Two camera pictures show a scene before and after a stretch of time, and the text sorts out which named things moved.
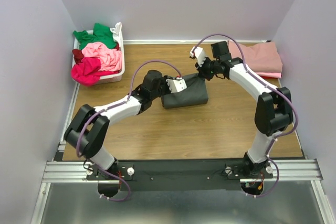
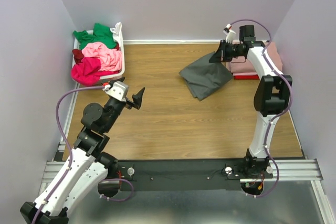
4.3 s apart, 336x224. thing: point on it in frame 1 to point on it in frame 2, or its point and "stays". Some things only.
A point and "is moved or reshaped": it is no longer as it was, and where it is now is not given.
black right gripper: x=205 y=69 to x=223 y=51
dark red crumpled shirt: x=78 y=55 stays
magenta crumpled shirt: x=87 y=73 stays
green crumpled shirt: x=102 y=34 stays
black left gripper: x=165 y=88 to x=128 y=102
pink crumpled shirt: x=110 y=59 stays
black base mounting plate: x=177 y=174 stays
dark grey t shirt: x=195 y=94 is moved or reshaped
